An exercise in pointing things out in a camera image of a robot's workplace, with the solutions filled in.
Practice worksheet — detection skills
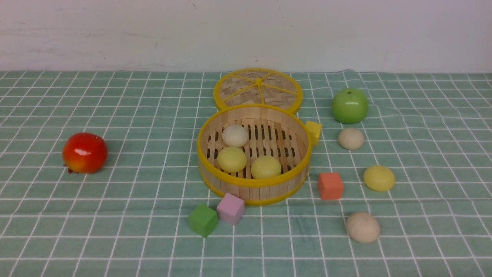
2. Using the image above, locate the white bun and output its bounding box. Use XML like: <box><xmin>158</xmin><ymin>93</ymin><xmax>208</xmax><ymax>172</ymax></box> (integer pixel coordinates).
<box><xmin>222</xmin><ymin>125</ymin><xmax>249</xmax><ymax>148</ymax></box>
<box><xmin>346</xmin><ymin>212</ymin><xmax>380</xmax><ymax>244</ymax></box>
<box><xmin>338</xmin><ymin>128</ymin><xmax>364</xmax><ymax>150</ymax></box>

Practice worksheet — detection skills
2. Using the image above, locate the yellow bun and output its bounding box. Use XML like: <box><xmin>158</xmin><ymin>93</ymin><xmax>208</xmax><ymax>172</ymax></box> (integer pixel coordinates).
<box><xmin>362</xmin><ymin>165</ymin><xmax>396</xmax><ymax>192</ymax></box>
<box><xmin>217</xmin><ymin>147</ymin><xmax>247</xmax><ymax>174</ymax></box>
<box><xmin>251</xmin><ymin>156</ymin><xmax>282</xmax><ymax>179</ymax></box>

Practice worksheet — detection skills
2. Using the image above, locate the bamboo steamer tray yellow rim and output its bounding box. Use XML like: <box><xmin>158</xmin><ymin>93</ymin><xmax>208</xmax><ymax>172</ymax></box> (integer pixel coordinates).
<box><xmin>196</xmin><ymin>105</ymin><xmax>313</xmax><ymax>206</ymax></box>

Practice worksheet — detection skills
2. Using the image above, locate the woven bamboo steamer lid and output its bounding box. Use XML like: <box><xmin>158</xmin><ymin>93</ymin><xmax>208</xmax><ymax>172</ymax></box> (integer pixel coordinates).
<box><xmin>213</xmin><ymin>68</ymin><xmax>303</xmax><ymax>114</ymax></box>

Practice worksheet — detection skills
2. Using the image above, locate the yellow cube block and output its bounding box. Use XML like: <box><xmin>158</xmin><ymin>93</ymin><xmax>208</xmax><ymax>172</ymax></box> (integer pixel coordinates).
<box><xmin>305</xmin><ymin>121</ymin><xmax>322</xmax><ymax>146</ymax></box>

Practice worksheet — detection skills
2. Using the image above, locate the pink cube block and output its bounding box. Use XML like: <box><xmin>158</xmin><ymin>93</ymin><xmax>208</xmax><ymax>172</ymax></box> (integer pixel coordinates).
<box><xmin>216</xmin><ymin>193</ymin><xmax>245</xmax><ymax>225</ymax></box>

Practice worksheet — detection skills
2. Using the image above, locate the green cube block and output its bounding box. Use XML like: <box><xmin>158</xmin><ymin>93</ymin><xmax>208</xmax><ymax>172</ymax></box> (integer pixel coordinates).
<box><xmin>188</xmin><ymin>204</ymin><xmax>218</xmax><ymax>238</ymax></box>

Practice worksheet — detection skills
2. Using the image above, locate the orange cube block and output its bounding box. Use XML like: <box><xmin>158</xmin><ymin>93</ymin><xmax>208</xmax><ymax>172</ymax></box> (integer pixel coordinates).
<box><xmin>317</xmin><ymin>172</ymin><xmax>344</xmax><ymax>200</ymax></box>

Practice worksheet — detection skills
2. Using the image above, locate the green apple toy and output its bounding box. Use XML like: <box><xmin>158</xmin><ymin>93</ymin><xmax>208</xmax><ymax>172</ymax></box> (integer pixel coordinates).
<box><xmin>332</xmin><ymin>88</ymin><xmax>369</xmax><ymax>124</ymax></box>

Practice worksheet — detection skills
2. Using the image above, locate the green checkered tablecloth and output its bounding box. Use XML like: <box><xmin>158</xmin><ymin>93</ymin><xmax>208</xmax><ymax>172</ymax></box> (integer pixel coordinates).
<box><xmin>0</xmin><ymin>70</ymin><xmax>492</xmax><ymax>277</ymax></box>

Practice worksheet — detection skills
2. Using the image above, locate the red pomegranate toy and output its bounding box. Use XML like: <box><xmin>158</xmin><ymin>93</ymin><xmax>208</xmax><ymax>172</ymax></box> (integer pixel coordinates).
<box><xmin>63</xmin><ymin>133</ymin><xmax>108</xmax><ymax>174</ymax></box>

